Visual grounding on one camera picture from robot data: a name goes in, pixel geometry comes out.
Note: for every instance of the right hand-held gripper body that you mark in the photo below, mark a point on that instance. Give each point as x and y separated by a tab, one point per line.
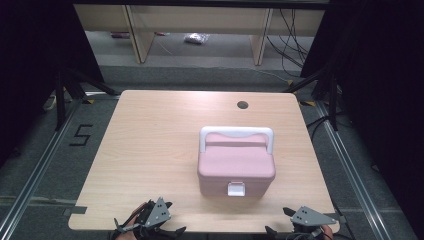
310	218

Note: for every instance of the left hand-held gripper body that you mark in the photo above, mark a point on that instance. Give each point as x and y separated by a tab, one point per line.
157	213

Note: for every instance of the pink storage box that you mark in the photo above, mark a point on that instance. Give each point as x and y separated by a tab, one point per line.
236	163

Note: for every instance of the person's right hand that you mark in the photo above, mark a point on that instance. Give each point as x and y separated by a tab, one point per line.
327	233

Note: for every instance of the person's left hand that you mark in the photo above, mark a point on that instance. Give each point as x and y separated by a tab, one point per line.
128	235

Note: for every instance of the yellow black tape piece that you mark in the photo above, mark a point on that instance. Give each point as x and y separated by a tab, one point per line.
308	103
88	101

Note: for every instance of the black metal stand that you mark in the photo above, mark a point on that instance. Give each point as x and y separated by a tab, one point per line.
60	100
332	100

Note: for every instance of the black curtain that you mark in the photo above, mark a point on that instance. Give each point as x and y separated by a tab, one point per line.
30	66
383	83

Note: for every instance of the clear plastic bag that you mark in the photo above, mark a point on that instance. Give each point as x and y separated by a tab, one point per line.
196	38

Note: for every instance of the aluminium floor rail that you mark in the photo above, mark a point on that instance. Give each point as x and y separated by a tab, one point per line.
353	173
40	166

